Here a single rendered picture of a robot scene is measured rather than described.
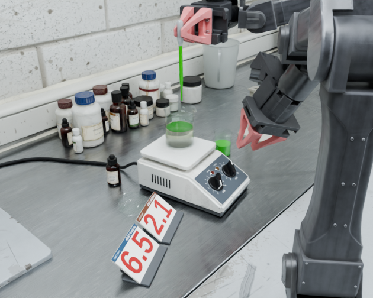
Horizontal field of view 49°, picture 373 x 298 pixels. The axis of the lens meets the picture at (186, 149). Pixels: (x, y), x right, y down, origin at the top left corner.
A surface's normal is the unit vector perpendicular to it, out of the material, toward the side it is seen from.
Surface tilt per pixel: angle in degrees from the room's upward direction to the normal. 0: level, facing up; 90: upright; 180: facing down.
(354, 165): 85
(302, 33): 89
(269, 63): 30
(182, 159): 0
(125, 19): 90
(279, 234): 0
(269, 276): 0
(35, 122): 90
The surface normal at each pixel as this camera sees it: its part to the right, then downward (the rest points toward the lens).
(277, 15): -0.21, 0.51
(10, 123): 0.74, 0.32
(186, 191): -0.53, 0.40
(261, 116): 0.42, -0.63
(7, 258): 0.00, -0.88
